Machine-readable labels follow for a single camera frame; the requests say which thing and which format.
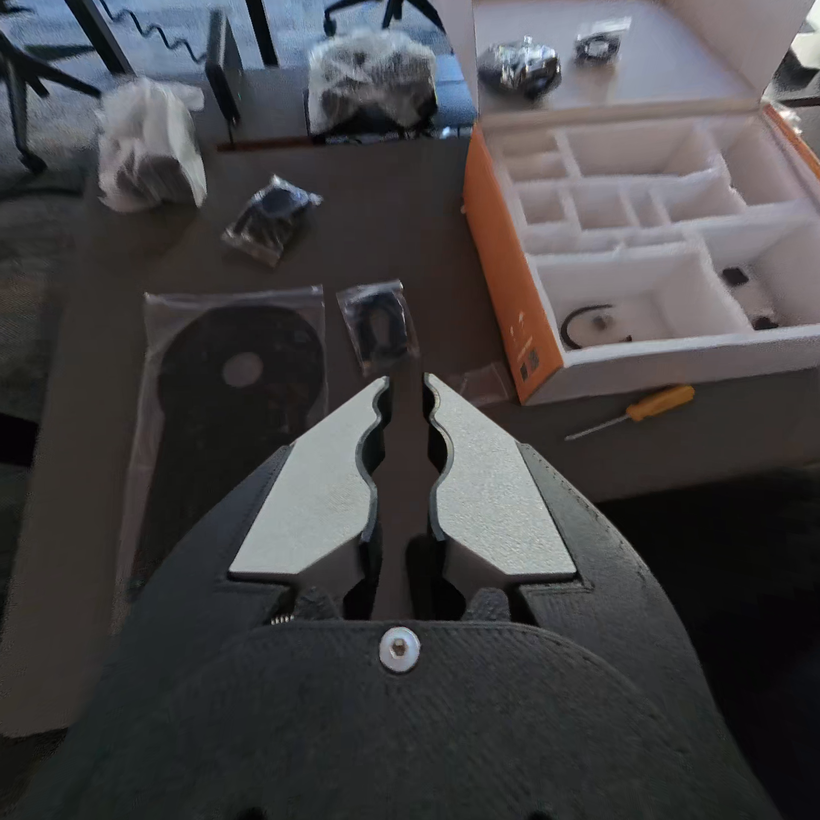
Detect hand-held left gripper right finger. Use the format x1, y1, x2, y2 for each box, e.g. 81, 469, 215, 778
407, 373, 577, 620

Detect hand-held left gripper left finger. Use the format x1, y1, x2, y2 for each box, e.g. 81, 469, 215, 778
228, 377, 392, 620

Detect dark grey desk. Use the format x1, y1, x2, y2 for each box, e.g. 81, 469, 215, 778
0, 61, 820, 738

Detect bagged black flat plate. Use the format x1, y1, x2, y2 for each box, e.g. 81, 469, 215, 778
127, 285, 329, 606

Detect empty clear bag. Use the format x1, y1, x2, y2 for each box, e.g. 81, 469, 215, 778
442, 362, 515, 409

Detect orange white kit box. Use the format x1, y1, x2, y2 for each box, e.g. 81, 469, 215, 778
461, 0, 820, 406

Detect bag of dark parts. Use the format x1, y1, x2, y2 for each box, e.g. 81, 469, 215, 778
220, 174, 324, 267

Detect white wrapped bundle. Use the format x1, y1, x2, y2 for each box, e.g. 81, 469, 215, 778
95, 78, 208, 214

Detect bubble wrapped black bundle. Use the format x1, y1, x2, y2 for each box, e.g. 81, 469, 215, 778
305, 29, 441, 140

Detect bag of shiny metal parts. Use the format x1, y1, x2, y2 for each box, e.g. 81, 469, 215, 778
477, 35, 564, 101

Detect small bag with black part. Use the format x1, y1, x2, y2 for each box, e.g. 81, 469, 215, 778
572, 16, 633, 66

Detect office chair base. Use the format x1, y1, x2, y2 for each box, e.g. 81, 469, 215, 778
322, 0, 447, 37

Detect black tripod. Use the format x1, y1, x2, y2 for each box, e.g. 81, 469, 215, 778
0, 0, 103, 175

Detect yellow handled screwdriver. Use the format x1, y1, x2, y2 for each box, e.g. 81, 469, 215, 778
564, 384, 697, 442

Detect black ring cable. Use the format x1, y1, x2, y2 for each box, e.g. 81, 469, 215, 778
559, 304, 634, 351

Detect small bag with black cable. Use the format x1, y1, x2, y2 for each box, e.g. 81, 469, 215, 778
336, 278, 422, 377

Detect black coiled cable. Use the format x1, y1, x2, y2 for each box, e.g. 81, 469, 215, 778
99, 0, 209, 63

